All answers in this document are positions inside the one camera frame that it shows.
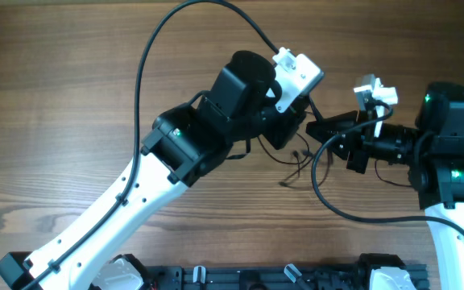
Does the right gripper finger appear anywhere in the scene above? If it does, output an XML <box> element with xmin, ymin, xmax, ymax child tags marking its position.
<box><xmin>305</xmin><ymin>121</ymin><xmax>354</xmax><ymax>160</ymax></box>
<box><xmin>323</xmin><ymin>110</ymin><xmax>358</xmax><ymax>125</ymax></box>

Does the black usb cable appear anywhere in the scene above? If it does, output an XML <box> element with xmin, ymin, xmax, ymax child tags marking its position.
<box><xmin>255</xmin><ymin>96</ymin><xmax>336</xmax><ymax>189</ymax></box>

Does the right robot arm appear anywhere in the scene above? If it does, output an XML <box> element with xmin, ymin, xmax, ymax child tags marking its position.
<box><xmin>306</xmin><ymin>81</ymin><xmax>464</xmax><ymax>289</ymax></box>

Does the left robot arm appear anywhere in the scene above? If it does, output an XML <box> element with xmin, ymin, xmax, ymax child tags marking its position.
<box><xmin>0</xmin><ymin>48</ymin><xmax>323</xmax><ymax>289</ymax></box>

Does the right black camera cable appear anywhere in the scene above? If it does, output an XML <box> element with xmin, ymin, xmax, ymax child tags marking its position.
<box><xmin>310</xmin><ymin>100</ymin><xmax>464</xmax><ymax>287</ymax></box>

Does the black camera cable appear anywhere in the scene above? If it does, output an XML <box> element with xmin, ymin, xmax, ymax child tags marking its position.
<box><xmin>22</xmin><ymin>0</ymin><xmax>280</xmax><ymax>290</ymax></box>
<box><xmin>310</xmin><ymin>100</ymin><xmax>464</xmax><ymax>287</ymax></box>

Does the left black camera cable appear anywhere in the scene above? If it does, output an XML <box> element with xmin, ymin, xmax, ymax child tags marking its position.
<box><xmin>22</xmin><ymin>0</ymin><xmax>280</xmax><ymax>290</ymax></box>

